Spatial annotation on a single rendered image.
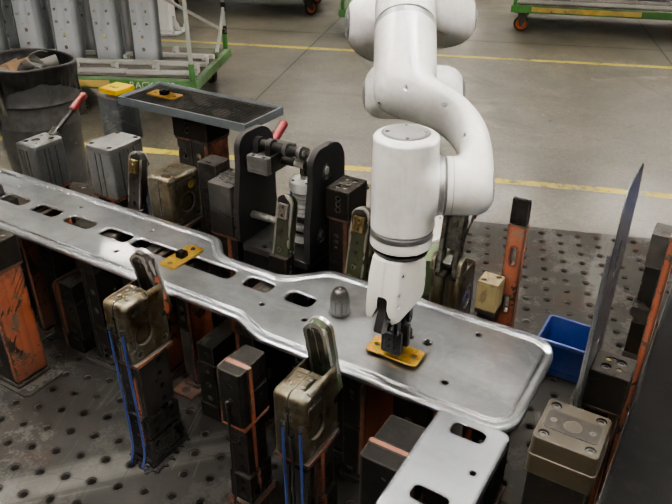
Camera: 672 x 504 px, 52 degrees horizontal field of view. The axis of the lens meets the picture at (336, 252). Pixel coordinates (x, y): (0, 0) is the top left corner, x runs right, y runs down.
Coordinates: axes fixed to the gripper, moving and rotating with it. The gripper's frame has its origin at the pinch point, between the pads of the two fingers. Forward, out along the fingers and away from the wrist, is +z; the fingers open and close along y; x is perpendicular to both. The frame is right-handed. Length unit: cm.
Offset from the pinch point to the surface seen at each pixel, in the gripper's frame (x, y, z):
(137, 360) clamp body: -37.9, 16.1, 9.3
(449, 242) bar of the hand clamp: -0.4, -19.4, -6.5
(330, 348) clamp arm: -3.7, 12.1, -4.4
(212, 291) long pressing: -34.3, 1.0, 3.2
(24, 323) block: -76, 11, 19
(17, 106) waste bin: -278, -131, 49
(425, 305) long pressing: -1.4, -13.8, 3.0
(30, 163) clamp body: -104, -17, 2
